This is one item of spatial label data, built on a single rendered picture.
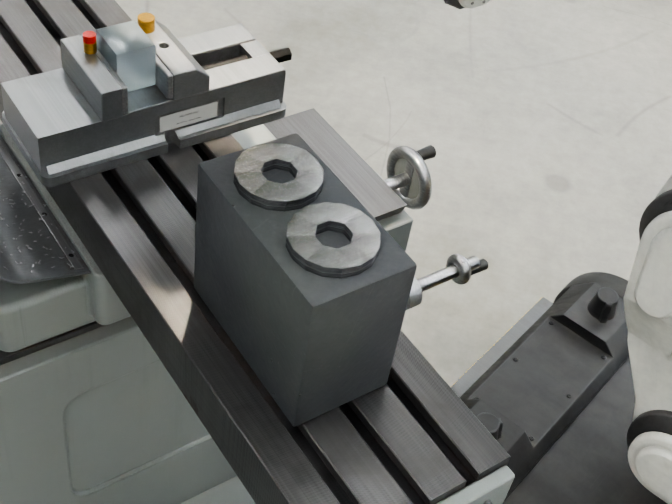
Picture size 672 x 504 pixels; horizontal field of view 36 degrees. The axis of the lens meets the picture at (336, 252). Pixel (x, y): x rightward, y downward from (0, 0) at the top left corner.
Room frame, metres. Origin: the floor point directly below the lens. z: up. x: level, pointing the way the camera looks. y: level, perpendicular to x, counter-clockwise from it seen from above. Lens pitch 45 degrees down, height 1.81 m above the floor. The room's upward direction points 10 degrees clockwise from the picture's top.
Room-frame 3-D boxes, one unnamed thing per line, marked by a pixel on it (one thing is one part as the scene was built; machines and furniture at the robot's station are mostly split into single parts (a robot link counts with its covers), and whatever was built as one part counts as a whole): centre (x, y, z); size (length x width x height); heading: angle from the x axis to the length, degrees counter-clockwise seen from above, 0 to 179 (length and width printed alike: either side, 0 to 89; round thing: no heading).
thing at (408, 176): (1.38, -0.08, 0.64); 0.16 x 0.12 x 0.12; 131
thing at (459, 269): (1.29, -0.19, 0.52); 0.22 x 0.06 x 0.06; 131
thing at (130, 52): (1.05, 0.30, 1.05); 0.06 x 0.05 x 0.06; 40
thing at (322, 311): (0.74, 0.04, 1.04); 0.22 x 0.12 x 0.20; 40
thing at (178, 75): (1.09, 0.26, 1.03); 0.12 x 0.06 x 0.04; 40
